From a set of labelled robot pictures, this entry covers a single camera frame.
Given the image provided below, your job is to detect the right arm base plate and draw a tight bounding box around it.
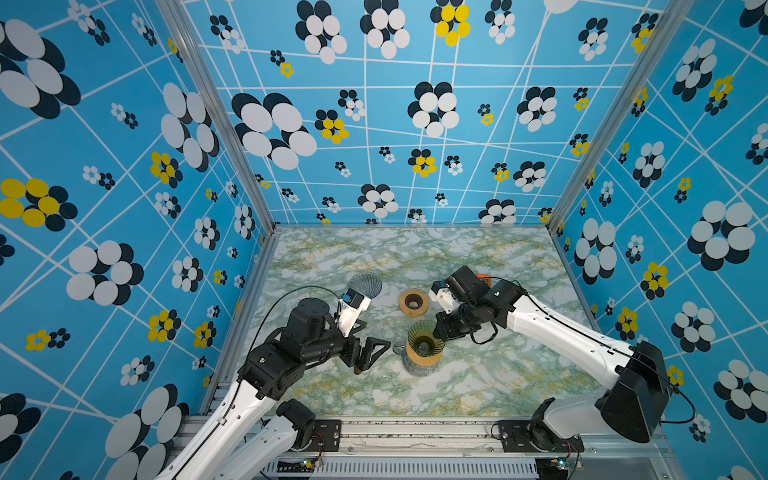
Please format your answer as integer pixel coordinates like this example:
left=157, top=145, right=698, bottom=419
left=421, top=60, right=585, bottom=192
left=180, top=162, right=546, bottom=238
left=491, top=420, right=584, bottom=454

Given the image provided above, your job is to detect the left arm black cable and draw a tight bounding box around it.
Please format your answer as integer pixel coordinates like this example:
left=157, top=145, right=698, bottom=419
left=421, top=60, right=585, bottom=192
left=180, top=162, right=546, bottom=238
left=170, top=285, right=343, bottom=480

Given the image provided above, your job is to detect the aluminium front rail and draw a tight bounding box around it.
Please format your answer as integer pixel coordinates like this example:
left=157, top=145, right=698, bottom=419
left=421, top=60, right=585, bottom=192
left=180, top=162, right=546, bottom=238
left=253, top=417, right=686, bottom=479

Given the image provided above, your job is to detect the right aluminium corner post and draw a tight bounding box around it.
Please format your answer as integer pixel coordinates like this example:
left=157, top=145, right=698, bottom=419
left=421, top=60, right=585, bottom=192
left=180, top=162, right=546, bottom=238
left=547, top=0, right=695, bottom=237

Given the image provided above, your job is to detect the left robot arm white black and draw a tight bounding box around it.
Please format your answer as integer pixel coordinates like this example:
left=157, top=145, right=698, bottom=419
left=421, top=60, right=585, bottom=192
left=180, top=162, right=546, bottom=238
left=158, top=289, right=391, bottom=479

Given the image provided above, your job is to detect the circuit board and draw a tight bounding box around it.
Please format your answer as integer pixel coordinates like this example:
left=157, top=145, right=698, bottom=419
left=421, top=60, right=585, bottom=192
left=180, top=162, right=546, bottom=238
left=276, top=457, right=322, bottom=474
left=536, top=458, right=570, bottom=480

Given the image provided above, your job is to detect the right circuit board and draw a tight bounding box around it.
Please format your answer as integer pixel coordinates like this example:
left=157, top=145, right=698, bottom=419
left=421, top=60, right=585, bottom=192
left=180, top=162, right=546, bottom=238
left=536, top=458, right=570, bottom=480

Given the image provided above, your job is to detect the wooden dripper ring back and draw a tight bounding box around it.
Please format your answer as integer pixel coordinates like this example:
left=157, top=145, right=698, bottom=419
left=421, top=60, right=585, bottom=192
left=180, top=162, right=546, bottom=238
left=398, top=288, right=431, bottom=319

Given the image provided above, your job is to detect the left aluminium corner post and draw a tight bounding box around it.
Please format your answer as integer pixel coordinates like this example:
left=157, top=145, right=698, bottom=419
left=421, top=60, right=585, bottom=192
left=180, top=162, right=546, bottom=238
left=156, top=0, right=275, bottom=237

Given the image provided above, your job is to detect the wooden dripper ring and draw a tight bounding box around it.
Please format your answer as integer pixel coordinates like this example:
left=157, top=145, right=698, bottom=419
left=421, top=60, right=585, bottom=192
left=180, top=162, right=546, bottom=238
left=405, top=347, right=445, bottom=368
left=398, top=288, right=431, bottom=319

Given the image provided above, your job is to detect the wooden dripper ring front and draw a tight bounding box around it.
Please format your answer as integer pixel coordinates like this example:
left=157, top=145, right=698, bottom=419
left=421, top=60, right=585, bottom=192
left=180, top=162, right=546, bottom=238
left=405, top=347, right=445, bottom=368

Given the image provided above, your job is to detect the green glass dripper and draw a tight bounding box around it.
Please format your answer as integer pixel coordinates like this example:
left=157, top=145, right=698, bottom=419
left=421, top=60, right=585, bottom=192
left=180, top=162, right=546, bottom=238
left=407, top=320, right=445, bottom=358

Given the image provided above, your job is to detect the aluminium corner post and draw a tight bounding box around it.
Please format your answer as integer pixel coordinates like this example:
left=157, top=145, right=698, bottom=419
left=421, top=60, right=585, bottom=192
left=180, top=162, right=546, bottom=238
left=156, top=0, right=275, bottom=237
left=547, top=0, right=695, bottom=237

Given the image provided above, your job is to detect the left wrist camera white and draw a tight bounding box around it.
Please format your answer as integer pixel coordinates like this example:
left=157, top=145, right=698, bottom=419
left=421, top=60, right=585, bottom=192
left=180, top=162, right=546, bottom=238
left=336, top=287, right=371, bottom=337

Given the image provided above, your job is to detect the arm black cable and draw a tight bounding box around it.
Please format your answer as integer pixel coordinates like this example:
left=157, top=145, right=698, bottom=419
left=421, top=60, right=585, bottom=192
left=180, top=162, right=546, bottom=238
left=470, top=277, right=697, bottom=426
left=170, top=285, right=343, bottom=480

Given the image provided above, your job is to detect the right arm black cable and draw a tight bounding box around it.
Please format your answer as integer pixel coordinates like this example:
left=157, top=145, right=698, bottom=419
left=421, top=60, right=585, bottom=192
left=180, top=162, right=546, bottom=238
left=470, top=277, right=697, bottom=426

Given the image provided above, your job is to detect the ribbed glass carafe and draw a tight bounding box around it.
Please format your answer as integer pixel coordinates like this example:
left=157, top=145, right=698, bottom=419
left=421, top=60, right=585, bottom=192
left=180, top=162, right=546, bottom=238
left=393, top=341, right=443, bottom=377

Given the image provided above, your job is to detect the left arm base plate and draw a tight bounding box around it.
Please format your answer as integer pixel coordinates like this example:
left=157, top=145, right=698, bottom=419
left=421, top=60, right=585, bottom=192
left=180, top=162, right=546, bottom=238
left=292, top=419, right=343, bottom=452

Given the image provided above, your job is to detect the left circuit board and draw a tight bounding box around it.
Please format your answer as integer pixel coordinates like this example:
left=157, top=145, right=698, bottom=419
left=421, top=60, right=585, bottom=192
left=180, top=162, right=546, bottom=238
left=276, top=457, right=322, bottom=474

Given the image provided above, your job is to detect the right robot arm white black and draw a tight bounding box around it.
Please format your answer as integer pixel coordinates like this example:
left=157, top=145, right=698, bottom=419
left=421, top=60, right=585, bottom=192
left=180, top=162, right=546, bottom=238
left=429, top=273, right=673, bottom=451

